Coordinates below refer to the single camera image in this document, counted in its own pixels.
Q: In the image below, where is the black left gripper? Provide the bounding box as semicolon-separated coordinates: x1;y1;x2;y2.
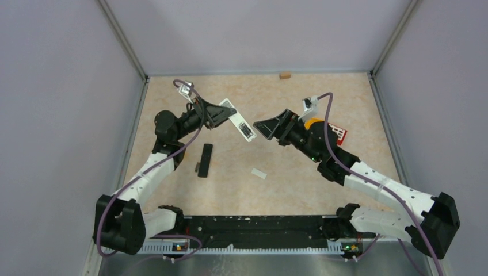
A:
174;95;236;140

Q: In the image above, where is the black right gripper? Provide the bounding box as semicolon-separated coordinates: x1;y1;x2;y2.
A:
254;109;322;163

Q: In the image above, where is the white remote control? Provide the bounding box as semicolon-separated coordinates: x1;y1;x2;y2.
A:
219;98;257;143

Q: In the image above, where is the white battery cover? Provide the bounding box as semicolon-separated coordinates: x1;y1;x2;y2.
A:
251;168;267;179

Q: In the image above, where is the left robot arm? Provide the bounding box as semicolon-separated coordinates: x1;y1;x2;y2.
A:
93;97;237;257

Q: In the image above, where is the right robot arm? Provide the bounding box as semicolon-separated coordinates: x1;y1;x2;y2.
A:
253;109;460;259

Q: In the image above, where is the black remote control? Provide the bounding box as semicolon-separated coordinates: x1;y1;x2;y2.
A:
197;143;214;178

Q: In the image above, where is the small wooden block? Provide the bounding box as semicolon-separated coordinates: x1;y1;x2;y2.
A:
279;72;291;80

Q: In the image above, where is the red toy window block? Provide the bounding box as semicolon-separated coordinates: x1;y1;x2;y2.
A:
329;123;348;145

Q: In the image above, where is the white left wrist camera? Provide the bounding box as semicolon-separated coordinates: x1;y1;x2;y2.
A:
178;80;194;102

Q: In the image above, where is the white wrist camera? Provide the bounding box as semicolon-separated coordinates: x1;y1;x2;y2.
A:
178;80;194;102
299;96;319;123

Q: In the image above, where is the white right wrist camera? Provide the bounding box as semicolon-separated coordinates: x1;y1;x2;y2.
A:
299;96;319;123

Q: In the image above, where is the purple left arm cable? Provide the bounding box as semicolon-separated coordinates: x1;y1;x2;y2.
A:
95;79;208;263

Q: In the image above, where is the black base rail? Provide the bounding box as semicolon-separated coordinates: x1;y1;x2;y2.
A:
179;215;376;251

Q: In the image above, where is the aluminium frame rail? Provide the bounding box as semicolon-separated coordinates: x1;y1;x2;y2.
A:
91;215;439;255

